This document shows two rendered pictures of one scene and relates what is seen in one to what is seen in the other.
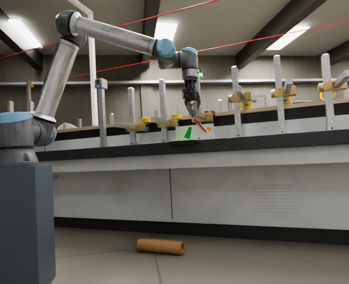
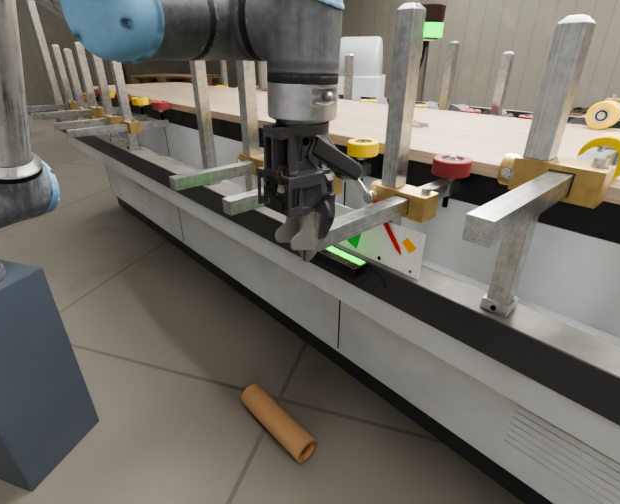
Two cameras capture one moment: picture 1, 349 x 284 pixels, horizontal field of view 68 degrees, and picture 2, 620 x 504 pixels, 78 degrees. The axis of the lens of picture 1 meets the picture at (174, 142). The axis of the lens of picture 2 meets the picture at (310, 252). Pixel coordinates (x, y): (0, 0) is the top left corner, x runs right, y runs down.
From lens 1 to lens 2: 1.12 m
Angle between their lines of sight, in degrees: 39
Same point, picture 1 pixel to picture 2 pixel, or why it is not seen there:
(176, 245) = (293, 447)
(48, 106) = not seen: outside the picture
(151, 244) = (259, 413)
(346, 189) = not seen: outside the picture
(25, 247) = not seen: outside the picture
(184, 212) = (360, 349)
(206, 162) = (390, 317)
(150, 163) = (281, 254)
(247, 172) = not seen: hidden behind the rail
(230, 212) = (448, 407)
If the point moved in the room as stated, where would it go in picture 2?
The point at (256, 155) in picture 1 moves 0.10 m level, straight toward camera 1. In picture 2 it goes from (537, 387) to (518, 421)
